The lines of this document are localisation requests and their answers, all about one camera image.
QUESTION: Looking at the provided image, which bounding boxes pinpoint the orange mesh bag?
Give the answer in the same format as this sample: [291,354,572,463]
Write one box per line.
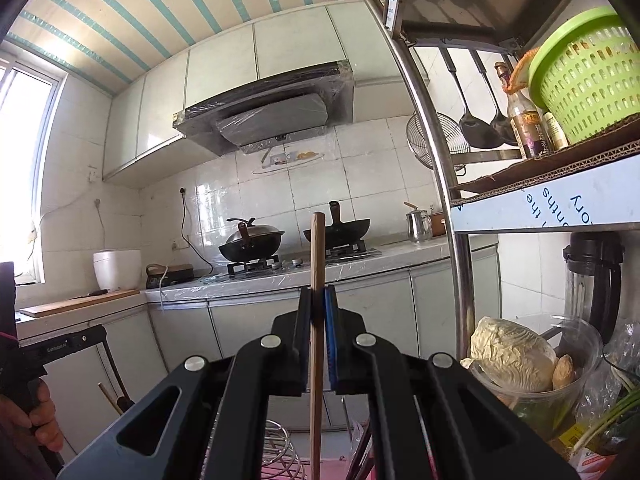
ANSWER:
[507,47,541,93]

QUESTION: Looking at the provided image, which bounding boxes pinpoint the gas stove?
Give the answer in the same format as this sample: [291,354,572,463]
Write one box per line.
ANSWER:
[226,240,383,277]

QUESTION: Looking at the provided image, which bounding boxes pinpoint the cardboard shelf liner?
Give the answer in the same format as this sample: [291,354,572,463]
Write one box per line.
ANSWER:
[450,137,640,196]

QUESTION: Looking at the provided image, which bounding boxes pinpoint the green onions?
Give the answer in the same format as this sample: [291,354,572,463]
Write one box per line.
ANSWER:
[575,385,640,456]

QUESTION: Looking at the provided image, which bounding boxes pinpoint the black ladle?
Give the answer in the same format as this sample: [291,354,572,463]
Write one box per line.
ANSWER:
[440,47,496,150]
[467,50,521,147]

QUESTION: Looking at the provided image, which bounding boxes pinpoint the clear plastic bowl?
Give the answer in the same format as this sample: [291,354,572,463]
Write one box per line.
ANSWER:
[460,312,603,431]

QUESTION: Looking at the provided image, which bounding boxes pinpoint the wire dish rack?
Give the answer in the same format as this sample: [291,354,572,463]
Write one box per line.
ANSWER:
[260,420,306,480]

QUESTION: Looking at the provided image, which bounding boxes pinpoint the wooden cutting board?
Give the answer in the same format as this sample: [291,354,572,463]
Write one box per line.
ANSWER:
[20,288,141,318]

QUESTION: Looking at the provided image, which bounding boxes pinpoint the steel kettle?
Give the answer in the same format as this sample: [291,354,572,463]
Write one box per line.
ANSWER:
[404,202,433,244]

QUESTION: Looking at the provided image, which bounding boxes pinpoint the black power cable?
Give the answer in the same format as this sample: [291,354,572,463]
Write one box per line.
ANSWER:
[179,187,213,276]

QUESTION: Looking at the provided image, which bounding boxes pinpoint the light wooden chopstick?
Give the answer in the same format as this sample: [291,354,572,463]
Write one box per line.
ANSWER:
[97,383,124,414]
[310,212,327,480]

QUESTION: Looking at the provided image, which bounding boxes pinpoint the napa cabbage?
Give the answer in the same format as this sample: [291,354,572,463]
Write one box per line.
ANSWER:
[470,316,558,393]

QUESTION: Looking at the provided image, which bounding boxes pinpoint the metal shelf rack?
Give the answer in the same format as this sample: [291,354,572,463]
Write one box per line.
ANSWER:
[340,0,640,361]

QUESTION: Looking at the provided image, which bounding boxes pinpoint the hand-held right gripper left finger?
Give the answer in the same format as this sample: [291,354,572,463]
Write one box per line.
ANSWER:
[55,285,313,480]

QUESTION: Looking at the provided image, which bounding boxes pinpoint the window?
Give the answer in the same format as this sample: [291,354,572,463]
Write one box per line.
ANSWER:
[0,55,68,286]

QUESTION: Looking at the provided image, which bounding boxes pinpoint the small white bottle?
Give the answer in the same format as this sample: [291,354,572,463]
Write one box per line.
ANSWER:
[542,110,571,151]

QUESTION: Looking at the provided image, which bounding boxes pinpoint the upper kitchen cabinets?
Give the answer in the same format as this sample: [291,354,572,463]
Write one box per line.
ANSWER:
[102,0,431,186]

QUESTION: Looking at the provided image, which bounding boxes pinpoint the kitchen cabinets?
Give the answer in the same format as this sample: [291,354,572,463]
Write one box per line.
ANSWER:
[102,0,431,186]
[15,245,501,461]

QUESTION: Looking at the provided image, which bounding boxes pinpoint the black electric cooker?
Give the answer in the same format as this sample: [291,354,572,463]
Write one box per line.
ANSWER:
[146,263,195,289]

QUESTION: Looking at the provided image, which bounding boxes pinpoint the black blender jug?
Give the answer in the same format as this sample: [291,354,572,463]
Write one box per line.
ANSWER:
[562,231,626,341]

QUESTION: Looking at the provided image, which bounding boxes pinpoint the lower kitchen cabinets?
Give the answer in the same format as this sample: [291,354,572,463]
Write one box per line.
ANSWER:
[15,245,501,461]

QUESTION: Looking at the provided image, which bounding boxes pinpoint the dark sauce bottle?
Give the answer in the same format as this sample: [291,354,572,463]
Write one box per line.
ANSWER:
[495,61,551,160]

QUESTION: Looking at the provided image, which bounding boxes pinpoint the person's left hand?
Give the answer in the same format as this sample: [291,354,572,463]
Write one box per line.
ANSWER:
[0,381,65,453]

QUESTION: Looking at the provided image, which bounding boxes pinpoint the ginger root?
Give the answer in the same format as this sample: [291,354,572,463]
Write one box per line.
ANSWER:
[552,354,576,391]

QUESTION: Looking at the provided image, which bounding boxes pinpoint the black range hood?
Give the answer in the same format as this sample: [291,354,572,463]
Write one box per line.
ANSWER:
[172,59,355,157]

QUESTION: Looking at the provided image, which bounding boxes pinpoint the wire skimmer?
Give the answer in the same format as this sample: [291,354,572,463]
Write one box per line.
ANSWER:
[406,112,471,176]

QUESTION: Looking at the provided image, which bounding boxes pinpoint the open black wok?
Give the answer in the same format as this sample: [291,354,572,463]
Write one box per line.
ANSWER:
[303,201,372,248]

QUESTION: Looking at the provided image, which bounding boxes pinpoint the white rice cooker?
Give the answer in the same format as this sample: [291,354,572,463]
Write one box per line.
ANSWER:
[93,249,142,292]

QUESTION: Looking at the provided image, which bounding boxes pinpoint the black wok with lid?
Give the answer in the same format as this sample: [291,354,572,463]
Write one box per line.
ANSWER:
[218,217,286,263]

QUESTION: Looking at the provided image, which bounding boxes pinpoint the green plastic basket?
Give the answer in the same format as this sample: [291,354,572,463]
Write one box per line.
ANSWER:
[527,6,640,146]

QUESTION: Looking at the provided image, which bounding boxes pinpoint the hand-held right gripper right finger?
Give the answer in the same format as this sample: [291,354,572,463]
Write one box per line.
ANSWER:
[324,285,583,480]

